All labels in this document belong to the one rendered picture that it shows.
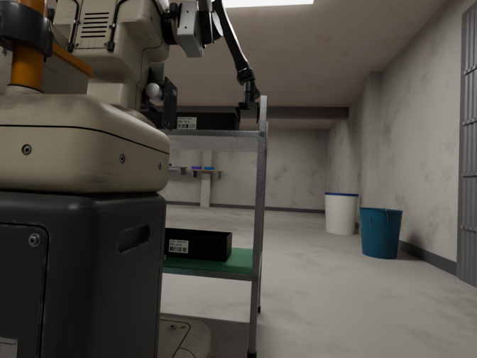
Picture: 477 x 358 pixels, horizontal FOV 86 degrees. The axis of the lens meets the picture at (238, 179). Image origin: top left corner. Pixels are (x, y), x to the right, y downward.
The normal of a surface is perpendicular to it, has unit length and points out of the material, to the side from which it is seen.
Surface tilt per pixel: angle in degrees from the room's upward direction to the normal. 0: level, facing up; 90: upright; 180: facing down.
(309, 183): 90
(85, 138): 90
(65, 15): 82
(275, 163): 90
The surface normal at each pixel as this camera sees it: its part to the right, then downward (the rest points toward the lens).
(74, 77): 0.99, 0.08
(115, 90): -0.12, -0.18
